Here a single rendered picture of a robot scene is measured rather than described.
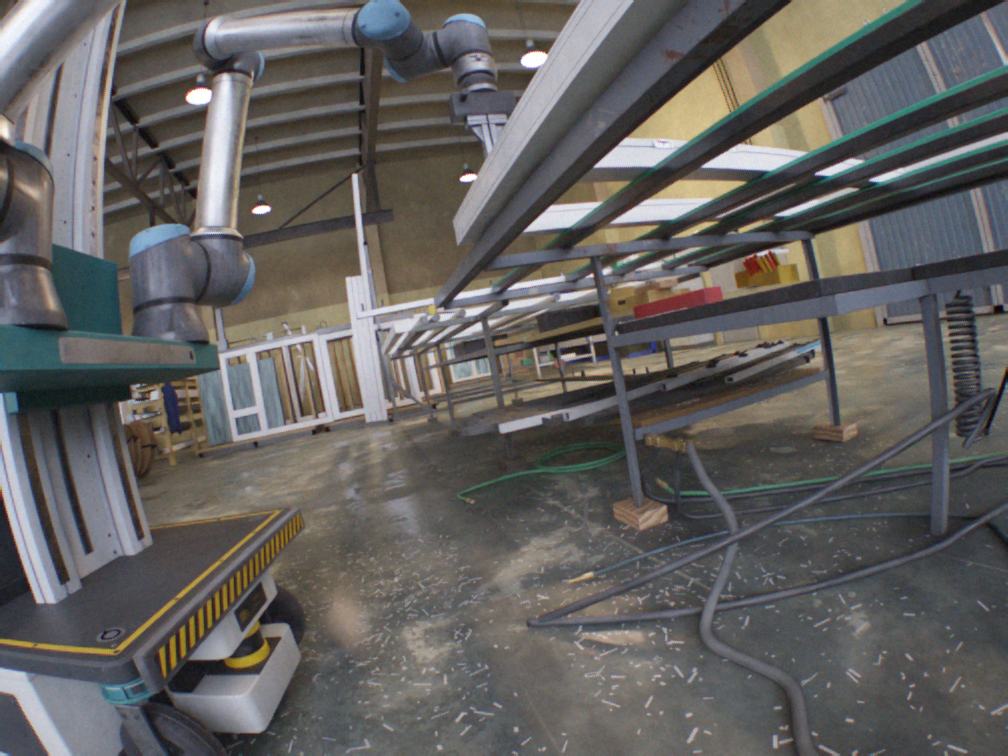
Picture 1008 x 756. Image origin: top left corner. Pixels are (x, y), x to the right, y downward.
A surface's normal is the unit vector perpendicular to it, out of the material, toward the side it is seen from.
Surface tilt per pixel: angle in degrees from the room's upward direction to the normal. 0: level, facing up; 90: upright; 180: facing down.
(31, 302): 70
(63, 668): 90
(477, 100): 90
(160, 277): 90
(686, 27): 90
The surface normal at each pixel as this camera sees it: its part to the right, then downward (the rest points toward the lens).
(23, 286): 0.81, -0.49
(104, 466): 0.10, 0.02
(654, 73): -0.94, 0.20
